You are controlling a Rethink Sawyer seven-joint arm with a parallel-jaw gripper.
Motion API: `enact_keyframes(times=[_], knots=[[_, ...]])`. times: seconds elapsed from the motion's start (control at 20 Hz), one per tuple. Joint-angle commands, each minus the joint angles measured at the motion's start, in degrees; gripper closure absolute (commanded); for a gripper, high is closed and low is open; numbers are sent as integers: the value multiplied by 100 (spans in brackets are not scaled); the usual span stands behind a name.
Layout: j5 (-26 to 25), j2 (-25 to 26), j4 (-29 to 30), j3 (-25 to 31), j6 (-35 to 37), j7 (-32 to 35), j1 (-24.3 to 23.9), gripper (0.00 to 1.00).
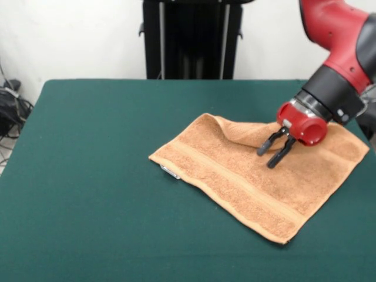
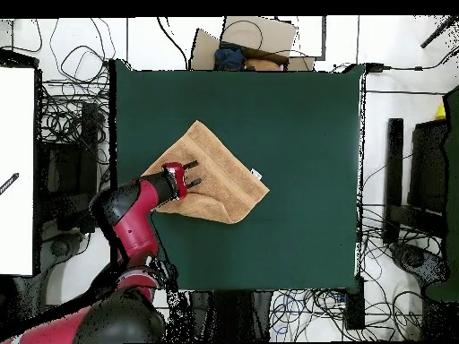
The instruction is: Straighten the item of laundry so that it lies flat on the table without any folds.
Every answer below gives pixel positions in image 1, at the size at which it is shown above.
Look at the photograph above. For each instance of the tan terry towel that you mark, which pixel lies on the tan terry towel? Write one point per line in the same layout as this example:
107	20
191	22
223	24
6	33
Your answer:
235	182

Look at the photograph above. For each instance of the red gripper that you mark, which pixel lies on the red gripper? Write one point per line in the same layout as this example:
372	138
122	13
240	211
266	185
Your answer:
308	129

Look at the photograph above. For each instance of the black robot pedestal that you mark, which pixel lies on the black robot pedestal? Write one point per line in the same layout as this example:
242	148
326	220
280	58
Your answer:
191	44

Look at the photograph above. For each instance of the black pedestal foot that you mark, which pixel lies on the black pedestal foot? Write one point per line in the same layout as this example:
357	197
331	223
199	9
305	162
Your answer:
13	84

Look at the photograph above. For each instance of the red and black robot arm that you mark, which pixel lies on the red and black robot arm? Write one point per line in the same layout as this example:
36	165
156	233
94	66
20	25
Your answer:
337	35

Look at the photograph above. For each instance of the dark green table cloth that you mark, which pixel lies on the dark green table cloth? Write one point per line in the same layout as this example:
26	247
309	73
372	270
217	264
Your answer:
88	176

